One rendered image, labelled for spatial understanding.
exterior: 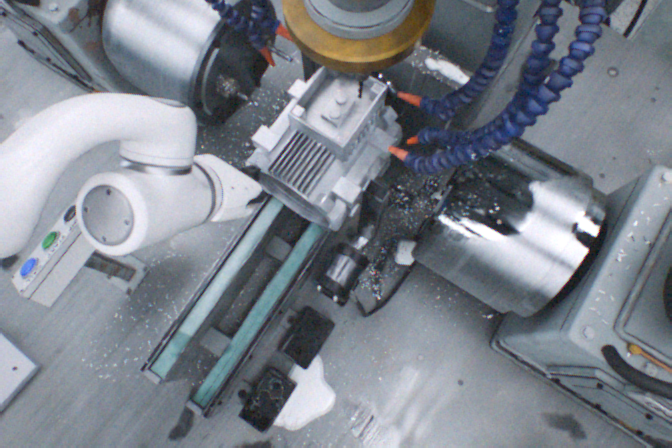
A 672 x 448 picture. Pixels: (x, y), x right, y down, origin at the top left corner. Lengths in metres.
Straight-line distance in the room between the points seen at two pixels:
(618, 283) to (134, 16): 0.80
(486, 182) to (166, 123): 0.43
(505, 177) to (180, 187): 0.43
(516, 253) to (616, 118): 0.61
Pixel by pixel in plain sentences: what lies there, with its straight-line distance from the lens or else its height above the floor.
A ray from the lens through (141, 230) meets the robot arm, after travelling 0.53.
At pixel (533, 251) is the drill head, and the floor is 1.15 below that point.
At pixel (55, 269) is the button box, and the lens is 0.89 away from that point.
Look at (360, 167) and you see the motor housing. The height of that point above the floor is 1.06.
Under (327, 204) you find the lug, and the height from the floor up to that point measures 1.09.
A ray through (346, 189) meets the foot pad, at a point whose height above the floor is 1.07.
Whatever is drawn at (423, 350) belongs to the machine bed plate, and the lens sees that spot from 1.06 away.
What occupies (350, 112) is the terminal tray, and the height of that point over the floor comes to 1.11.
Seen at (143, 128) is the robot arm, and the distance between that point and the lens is 0.53.
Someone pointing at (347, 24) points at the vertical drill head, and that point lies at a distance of 0.60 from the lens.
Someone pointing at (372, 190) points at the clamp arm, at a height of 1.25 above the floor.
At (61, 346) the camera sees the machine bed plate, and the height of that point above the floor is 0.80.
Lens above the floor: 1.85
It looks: 74 degrees down
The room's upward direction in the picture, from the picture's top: 4 degrees counter-clockwise
